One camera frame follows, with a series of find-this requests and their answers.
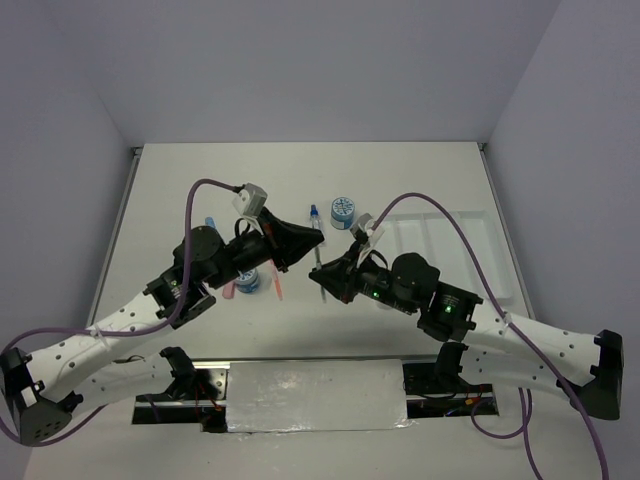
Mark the clear plastic organizer tray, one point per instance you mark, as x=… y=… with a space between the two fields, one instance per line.
x=431 y=235

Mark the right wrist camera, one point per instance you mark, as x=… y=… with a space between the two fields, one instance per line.
x=367 y=234

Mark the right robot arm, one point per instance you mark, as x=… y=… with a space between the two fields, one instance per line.
x=479 y=345

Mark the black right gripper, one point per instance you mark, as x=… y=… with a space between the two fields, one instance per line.
x=346 y=268

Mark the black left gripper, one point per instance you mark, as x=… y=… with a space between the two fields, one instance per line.
x=285 y=243

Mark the blue paint jar near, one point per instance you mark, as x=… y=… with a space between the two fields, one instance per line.
x=248 y=282

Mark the blue paint jar far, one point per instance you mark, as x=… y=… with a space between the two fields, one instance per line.
x=342 y=213

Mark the orange highlighter pen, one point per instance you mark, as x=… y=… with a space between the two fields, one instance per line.
x=276 y=282

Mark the clear blue spray bottle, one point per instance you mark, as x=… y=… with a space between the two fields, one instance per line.
x=315 y=219

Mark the blue paint jar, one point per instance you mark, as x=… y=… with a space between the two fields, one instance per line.
x=248 y=282
x=342 y=213

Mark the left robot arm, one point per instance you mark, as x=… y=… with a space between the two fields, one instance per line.
x=97 y=366

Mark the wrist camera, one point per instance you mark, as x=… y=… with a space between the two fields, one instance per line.
x=250 y=200
x=367 y=234

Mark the pink highlighter cap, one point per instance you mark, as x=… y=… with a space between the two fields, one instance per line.
x=229 y=291

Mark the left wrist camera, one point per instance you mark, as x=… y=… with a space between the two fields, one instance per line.
x=250 y=200

